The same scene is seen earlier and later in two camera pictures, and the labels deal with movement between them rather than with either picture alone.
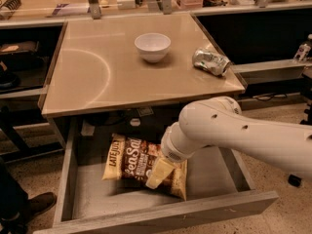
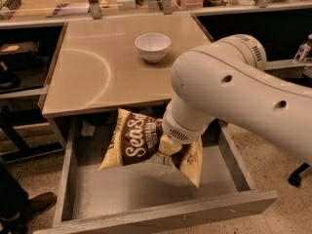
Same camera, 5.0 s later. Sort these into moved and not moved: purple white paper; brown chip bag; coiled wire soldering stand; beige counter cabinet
Moved: brown chip bag
Not moved: purple white paper; coiled wire soldering stand; beige counter cabinet
